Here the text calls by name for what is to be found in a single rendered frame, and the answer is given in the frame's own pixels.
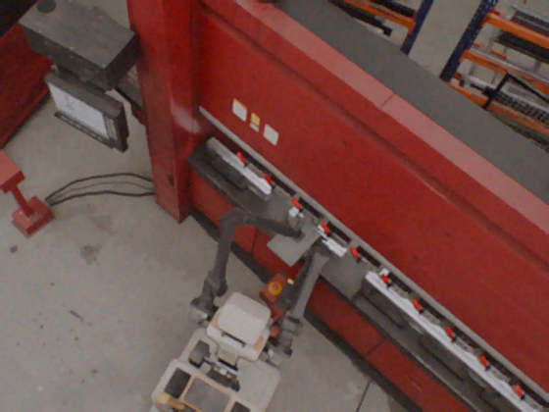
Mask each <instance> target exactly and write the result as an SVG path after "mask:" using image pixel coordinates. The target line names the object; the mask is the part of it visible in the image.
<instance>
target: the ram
mask: <svg viewBox="0 0 549 412"><path fill-rule="evenodd" d="M199 63H200V107H201V108H202V109H204V110H205V111H206V112H207V113H209V114H210V115H211V116H212V117H213V118H215V119H216V120H217V121H218V122H219V123H221V124H222V125H223V126H224V127H226V128H227V129H228V130H229V131H230V132H232V133H233V134H234V135H235V136H236V137H238V138H239V139H240V140H241V141H242V142H244V143H245V144H246V145H247V146H249V147H250V148H251V149H253V150H254V151H256V152H257V153H258V154H259V155H260V157H262V158H263V159H264V160H265V161H267V162H268V163H269V164H270V165H271V166H273V167H274V168H275V169H276V170H277V171H280V172H281V173H282V174H283V175H284V176H286V177H287V178H288V179H289V180H291V181H292V183H293V184H294V185H296V186H297V187H298V188H299V189H300V190H302V191H303V192H304V193H305V194H308V195H309V196H310V197H311V198H312V199H314V200H315V201H316V202H317V203H318V204H320V205H321V206H322V207H323V208H325V210H326V211H327V212H328V213H329V214H330V215H331V216H332V217H333V218H334V219H337V220H338V221H339V222H340V223H342V224H343V225H344V226H345V227H346V228H348V229H349V230H350V231H351V232H353V233H354V234H355V235H356V236H357V237H358V238H359V239H360V240H362V241H363V242H364V243H366V244H367V245H368V246H369V247H371V248H372V249H373V250H374V251H375V252H377V253H378V254H379V255H380V256H382V257H383V258H384V259H385V260H386V261H388V262H389V263H390V264H391V265H392V267H394V268H395V269H396V270H397V271H400V272H401V273H402V274H403V275H404V276H406V277H407V278H408V279H409V280H410V281H412V282H413V283H414V284H415V285H417V286H418V287H419V288H420V289H422V290H423V291H424V292H425V293H426V294H428V295H429V296H430V297H431V299H432V300H434V301H435V302H436V303H438V304H440V305H441V306H442V307H443V308H444V309H446V310H447V311H448V312H449V313H450V314H452V315H453V316H454V317H455V318H457V319H458V320H459V321H460V322H461V323H463V324H464V325H465V326H466V327H467V328H469V329H470V330H471V331H472V332H473V333H475V335H476V336H477V337H479V338H480V339H481V340H482V341H483V342H486V343H487V344H488V345H489V346H490V347H492V348H493V349H494V350H495V351H497V352H498V353H499V354H500V355H501V356H503V357H504V358H505V359H506V360H507V361H509V362H510V363H511V364H512V365H514V366H515V367H516V368H517V369H518V370H520V371H521V372H522V373H523V374H524V375H526V376H527V377H528V379H529V380H530V381H532V382H533V383H534V384H535V385H537V386H538V387H539V388H540V389H542V390H543V391H544V392H545V393H547V394H549V264H548V263H547V262H545V261H544V260H543V259H541V258H540V257H539V256H537V255H536V254H535V253H534V252H532V251H531V250H530V249H528V248H527V247H526V246H524V245H523V244H522V243H520V241H519V240H517V239H515V238H514V237H513V236H511V235H510V234H509V233H507V232H506V231H504V230H503V229H502V228H500V227H499V226H498V225H496V224H495V223H494V222H492V221H491V220H490V219H488V218H487V217H486V216H484V215H483V214H482V213H481V212H479V211H478V209H477V208H475V206H474V205H471V204H470V203H469V202H467V201H466V200H465V199H463V198H462V197H461V196H459V195H458V194H457V193H455V192H454V191H453V190H451V189H450V188H449V187H447V186H446V185H445V184H443V183H442V182H441V181H439V179H438V178H436V177H435V176H433V175H431V174H430V173H429V172H427V171H426V170H425V169H424V168H422V167H421V166H420V165H418V164H417V163H416V162H414V161H413V160H412V159H410V158H409V157H408V156H406V155H405V154H404V152H402V151H401V150H400V149H397V148H396V147H395V146H393V145H392V144H391V143H389V142H388V141H387V140H385V139H384V138H383V137H381V136H380V135H379V134H377V133H376V132H375V131H373V130H372V129H370V128H369V127H367V125H365V124H364V123H363V122H362V121H360V120H359V119H358V118H356V117H355V116H354V115H352V114H351V113H350V112H348V111H347V110H346V109H344V108H343V107H342V106H340V105H339V104H337V103H335V102H334V101H333V100H331V99H330V97H329V96H327V95H326V94H325V93H323V92H322V91H321V90H319V89H318V88H317V87H316V86H314V85H313V84H312V83H310V82H308V81H307V80H305V79H304V78H303V77H301V76H300V75H298V74H297V73H296V72H294V71H293V69H292V68H290V67H289V66H288V65H286V64H285V63H284V62H282V61H280V60H279V59H278V58H277V57H276V56H274V55H273V54H272V53H270V52H269V51H268V50H266V49H265V48H264V47H262V46H261V45H260V44H259V43H257V42H256V41H255V40H252V38H251V37H250V36H248V35H247V34H246V33H244V32H243V31H242V30H240V29H239V28H238V27H236V26H235V25H233V24H232V23H231V22H229V21H228V20H227V19H225V18H223V17H222V16H220V15H219V14H218V13H216V12H215V11H214V10H212V9H211V8H210V7H208V6H206V7H205V8H204V9H202V10H201V11H200V12H199ZM234 98H235V99H236V100H237V102H238V103H240V104H241V105H242V106H243V107H245V108H246V116H245V121H244V120H242V119H241V118H240V117H239V116H238V115H236V114H235V113H234V112H233V105H234ZM200 113H201V114H203V115H204V116H205V117H206V118H207V119H209V120H210V121H211V122H212V123H213V124H215V125H216V126H217V127H218V128H219V129H220V130H221V131H222V132H223V133H226V134H227V135H228V136H229V137H230V138H232V139H233V140H234V141H235V142H236V143H238V144H239V145H240V146H241V147H242V148H244V149H245V150H246V151H247V152H248V153H250V154H252V155H253V157H254V158H255V159H257V160H258V161H259V162H260V163H262V164H263V165H264V166H265V167H266V168H268V169H269V170H270V171H271V172H272V173H274V174H275V175H276V176H277V177H278V178H281V179H282V180H283V181H284V183H286V184H287V185H288V186H289V187H290V188H292V189H293V190H294V191H295V192H297V193H298V194H299V195H300V196H301V197H303V198H304V199H305V200H306V201H308V202H310V203H311V204H312V205H313V206H314V207H316V208H317V210H318V211H319V212H320V213H322V214H323V215H324V216H325V217H326V218H328V219H329V220H330V221H331V222H333V223H334V224H335V225H337V226H338V227H340V228H341V229H342V230H343V231H344V232H346V233H347V234H348V235H349V237H351V238H352V239H353V240H354V241H355V242H357V243H358V244H359V245H360V246H362V247H363V248H364V249H365V250H366V251H369V252H370V253H371V254H372V255H373V256H374V257H375V258H376V259H377V260H378V261H380V262H381V263H382V264H383V265H384V267H386V268H387V269H388V270H389V271H390V272H392V273H393V274H394V275H395V276H397V277H398V278H399V279H401V280H402V281H404V282H405V283H406V284H407V285H409V286H410V287H411V288H412V289H413V290H415V291H416V292H417V293H418V294H419V295H421V296H422V297H423V299H424V300H425V301H427V302H428V303H429V304H430V305H432V306H433V307H434V308H435V309H436V310H439V311H440V312H441V313H442V314H443V315H445V316H446V317H447V318H448V319H449V320H451V321H452V322H453V323H454V324H455V325H457V326H458V327H459V328H460V329H461V330H463V331H464V332H465V333H466V335H468V336H469V337H470V338H471V339H473V340H474V341H475V342H476V343H477V344H479V345H480V346H481V347H482V348H483V349H486V350H487V351H488V352H489V353H490V354H492V355H493V356H494V357H495V358H496V359H498V360H499V361H500V362H501V363H503V364H504V365H505V366H506V367H507V368H509V369H510V370H511V371H512V372H513V373H515V374H516V375H517V376H518V378H519V379H521V380H522V381H523V382H524V383H525V384H527V385H528V386H529V387H530V388H532V389H533V390H534V391H535V392H537V393H538V394H539V395H540V396H541V397H543V398H544V399H545V400H546V401H547V402H549V398H548V397H545V396H544V395H543V394H542V393H540V392H539V391H538V390H537V389H536V388H534V387H533V386H532V385H531V384H529V383H528V382H527V381H526V380H525V379H523V378H522V376H521V375H520V374H519V373H517V372H516V371H515V370H514V369H512V368H511V367H510V366H509V365H508V364H506V363H505V362H504V361H503V360H502V359H500V358H499V357H498V356H497V355H496V354H494V353H493V352H492V351H491V350H489V349H488V348H487V347H486V346H485V345H482V344H481V343H480V342H479V341H478V340H476V339H475V338H474V337H473V336H472V335H470V333H469V332H468V331H466V330H465V329H464V328H463V327H462V326H460V325H459V324H458V323H457V322H456V321H454V320H453V319H452V318H451V317H450V316H448V315H447V314H446V313H445V312H444V311H442V310H441V309H440V308H439V307H436V306H435V305H434V304H433V303H432V302H430V301H429V300H428V299H427V298H426V296H424V295H423V294H422V293H421V292H420V291H418V290H417V289H416V288H415V287H413V286H412V285H411V284H410V283H408V282H407V281H406V280H405V279H404V278H402V277H401V276H400V275H398V274H397V273H395V272H394V271H393V270H392V269H390V268H389V267H388V265H387V264H386V263H384V262H383V261H382V260H381V259H380V258H378V257H377V256H376V255H375V254H374V253H372V252H371V251H370V250H369V248H367V247H365V246H364V245H363V244H361V243H360V242H359V241H358V240H357V239H355V238H354V236H353V235H352V234H351V233H349V232H348V231H347V230H346V229H344V228H343V227H341V226H340V225H339V224H338V223H337V222H335V221H334V220H332V219H331V218H330V217H329V216H328V215H326V214H325V213H324V212H323V211H322V210H320V208H319V207H318V206H317V205H315V204H314V203H313V202H312V201H311V200H309V199H308V198H306V197H305V196H304V195H302V194H301V193H300V192H299V191H298V190H296V189H295V188H294V187H293V186H292V185H290V184H289V183H288V181H287V180H285V179H284V178H283V177H282V176H280V175H278V174H277V173H276V172H275V171H273V170H272V169H271V168H270V167H269V166H267V165H266V164H265V163H264V162H262V161H261V160H260V159H259V158H258V157H256V155H255V154H254V153H253V152H251V151H249V150H248V149H247V148H246V147H245V146H243V145H242V144H241V143H240V142H238V141H237V140H236V139H235V138H234V137H232V136H231V135H230V134H229V133H228V132H226V131H225V130H223V128H222V127H220V126H219V125H218V124H217V123H216V122H214V121H213V120H212V119H211V118H209V117H208V116H207V115H206V114H205V113H203V112H202V111H201V110H200ZM253 114H255V115H256V116H257V117H258V118H260V123H259V125H257V124H255V123H254V122H253V121H251V116H253ZM250 123H253V124H255V125H256V126H257V127H258V128H259V130H258V131H256V130H255V128H253V127H251V126H250ZM266 124H267V125H268V126H269V127H271V128H272V130H273V131H275V132H276V133H277V134H278V136H277V140H276V145H274V144H272V143H271V142H270V141H269V140H267V139H266V138H265V137H264V131H265V125H266Z"/></svg>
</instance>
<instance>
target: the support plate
mask: <svg viewBox="0 0 549 412"><path fill-rule="evenodd" d="M320 235H321V234H320V233H319V232H318V231H316V230H314V231H313V232H312V233H311V234H310V235H309V237H308V238H306V240H308V241H309V242H310V243H311V244H312V245H313V244H314V242H315V241H316V240H317V239H318V238H319V237H320ZM306 240H305V239H303V240H302V241H301V242H300V243H299V244H297V243H296V242H295V241H294V240H292V239H291V238H289V237H285V235H282V234H280V233H277V234H276V235H275V236H274V238H273V239H272V240H271V241H270V242H269V243H268V244H267V247H268V248H269V249H270V250H271V251H272V252H273V253H275V254H276V255H277V256H278V257H280V258H281V259H282V260H284V261H285V262H286V264H287V265H288V266H289V267H290V268H291V267H292V266H293V265H294V264H295V261H296V260H297V259H298V258H299V257H300V256H301V255H302V254H303V253H304V252H305V251H306V249H308V248H309V246H310V245H311V244H310V243H309V242H308V241H306Z"/></svg>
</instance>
